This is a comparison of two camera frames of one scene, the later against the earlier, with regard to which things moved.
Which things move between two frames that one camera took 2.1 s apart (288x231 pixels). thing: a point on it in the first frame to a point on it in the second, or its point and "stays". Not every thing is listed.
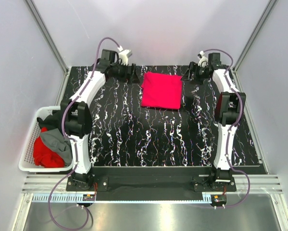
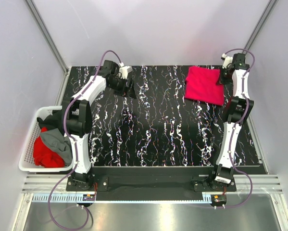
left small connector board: x=88 y=197 stays
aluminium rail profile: x=261 y=183 stays
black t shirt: x=55 y=121 stays
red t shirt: x=45 y=157 stays
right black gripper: x=193 y=67 to x=221 y=81
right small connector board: x=219 y=198 stays
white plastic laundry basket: x=27 y=161 stays
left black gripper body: x=120 y=71 to x=119 y=86
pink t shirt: x=161 y=90 to x=201 y=85
